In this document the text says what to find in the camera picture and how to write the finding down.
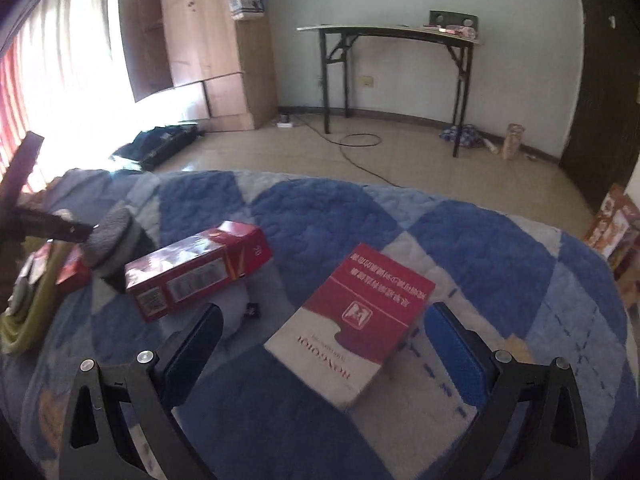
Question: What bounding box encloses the pale grey-blue pebble cushion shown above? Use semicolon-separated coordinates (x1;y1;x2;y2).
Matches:
212;285;253;345

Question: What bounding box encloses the blue and white quilt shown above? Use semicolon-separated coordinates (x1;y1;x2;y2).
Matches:
0;167;636;480

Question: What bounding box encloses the small red box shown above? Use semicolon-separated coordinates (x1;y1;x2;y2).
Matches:
54;247;95;297

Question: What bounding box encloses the black holder with holes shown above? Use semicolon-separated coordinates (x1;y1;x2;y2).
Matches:
429;10;480;36

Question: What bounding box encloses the blue patterned cloth bundle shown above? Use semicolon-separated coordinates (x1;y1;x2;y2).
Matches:
439;124;486;150

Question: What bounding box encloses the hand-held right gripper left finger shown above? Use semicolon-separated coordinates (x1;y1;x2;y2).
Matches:
59;304;223;480

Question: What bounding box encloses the black floor cable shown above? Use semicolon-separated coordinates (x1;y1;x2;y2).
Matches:
290;112;431;188

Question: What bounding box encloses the wooden wardrobe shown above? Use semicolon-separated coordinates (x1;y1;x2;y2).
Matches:
117;0;278;133

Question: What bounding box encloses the dark wooden door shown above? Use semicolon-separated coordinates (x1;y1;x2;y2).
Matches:
559;0;640;191

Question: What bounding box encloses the colourful printed carton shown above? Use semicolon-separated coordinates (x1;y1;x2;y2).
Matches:
582;184;640;281

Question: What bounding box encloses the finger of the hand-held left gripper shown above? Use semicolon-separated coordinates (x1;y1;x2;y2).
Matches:
0;131;46;211
17;209;97;242

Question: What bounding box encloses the red striped curtain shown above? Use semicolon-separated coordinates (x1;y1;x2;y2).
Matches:
0;0;113;196

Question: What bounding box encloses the black bag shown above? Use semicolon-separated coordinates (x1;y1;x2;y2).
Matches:
111;124;202;171

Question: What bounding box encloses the black-legged folding table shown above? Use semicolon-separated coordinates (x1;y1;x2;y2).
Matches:
296;24;485;158

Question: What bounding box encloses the pale yellow plastic basin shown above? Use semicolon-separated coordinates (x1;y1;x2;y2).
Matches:
0;240;76;357

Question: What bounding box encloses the brown paper bag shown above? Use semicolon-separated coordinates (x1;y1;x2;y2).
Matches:
502;123;526;162

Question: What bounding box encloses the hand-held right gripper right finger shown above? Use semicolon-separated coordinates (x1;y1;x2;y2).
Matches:
422;301;593;480

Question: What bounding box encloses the dark grey round sponge block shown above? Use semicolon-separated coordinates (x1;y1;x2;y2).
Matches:
81;207;162;293

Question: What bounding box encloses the long red box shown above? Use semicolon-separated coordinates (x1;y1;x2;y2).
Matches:
124;220;274;323

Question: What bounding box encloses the red and white cigarette box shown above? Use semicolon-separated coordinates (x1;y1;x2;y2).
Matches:
263;242;437;413

